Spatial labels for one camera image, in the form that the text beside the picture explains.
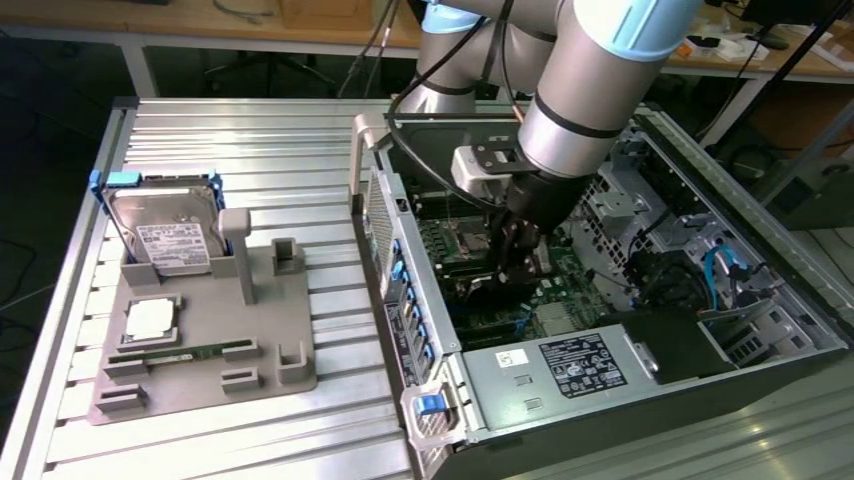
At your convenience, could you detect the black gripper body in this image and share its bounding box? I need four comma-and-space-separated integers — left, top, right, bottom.
502, 168, 596, 237

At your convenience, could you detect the CPU socket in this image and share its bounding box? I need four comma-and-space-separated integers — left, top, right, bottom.
452, 218, 501, 252

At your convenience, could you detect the black RAM stick white label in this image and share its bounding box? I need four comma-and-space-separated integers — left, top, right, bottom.
442, 263, 501, 287

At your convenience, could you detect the green motherboard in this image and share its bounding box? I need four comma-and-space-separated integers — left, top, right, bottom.
413, 189, 629, 352

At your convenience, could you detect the metal drive cage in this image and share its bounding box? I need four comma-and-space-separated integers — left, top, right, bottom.
578, 127, 720, 301

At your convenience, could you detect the silver chipset heatsink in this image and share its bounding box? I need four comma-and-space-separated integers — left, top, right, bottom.
532, 303, 584, 337

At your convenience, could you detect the black PC case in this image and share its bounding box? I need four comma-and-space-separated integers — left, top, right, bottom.
350, 102, 854, 480

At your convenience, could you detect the grey power supply unit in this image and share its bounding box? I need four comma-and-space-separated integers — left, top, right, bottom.
460, 323, 664, 432

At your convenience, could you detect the blue case release latch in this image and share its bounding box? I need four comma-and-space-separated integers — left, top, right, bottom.
412, 393, 448, 417

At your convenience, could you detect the cardboard box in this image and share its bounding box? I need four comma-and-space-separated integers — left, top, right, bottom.
278, 0, 377, 30

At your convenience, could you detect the hard disk in blue caddy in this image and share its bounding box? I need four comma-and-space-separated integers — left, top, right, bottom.
89, 169, 226, 277

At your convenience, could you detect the black stand pole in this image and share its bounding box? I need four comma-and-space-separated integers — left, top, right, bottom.
772, 0, 854, 84

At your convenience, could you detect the black monitor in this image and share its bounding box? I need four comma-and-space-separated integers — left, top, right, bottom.
737, 0, 854, 51

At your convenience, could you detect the green RAM stick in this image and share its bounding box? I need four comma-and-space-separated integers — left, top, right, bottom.
110, 346, 230, 365

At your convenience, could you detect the silver CPU chip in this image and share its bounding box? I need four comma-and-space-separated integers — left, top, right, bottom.
125, 300, 181, 340

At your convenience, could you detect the grey plastic parts rack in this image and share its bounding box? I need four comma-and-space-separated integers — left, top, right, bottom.
83, 207, 320, 427

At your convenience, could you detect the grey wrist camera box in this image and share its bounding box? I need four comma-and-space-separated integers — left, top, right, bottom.
450, 144, 529, 209

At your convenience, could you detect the blue wire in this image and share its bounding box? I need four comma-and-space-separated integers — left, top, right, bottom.
699, 238, 737, 315

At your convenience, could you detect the wooden desk white frame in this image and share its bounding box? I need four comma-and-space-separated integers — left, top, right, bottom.
660, 0, 854, 147
0, 0, 426, 100

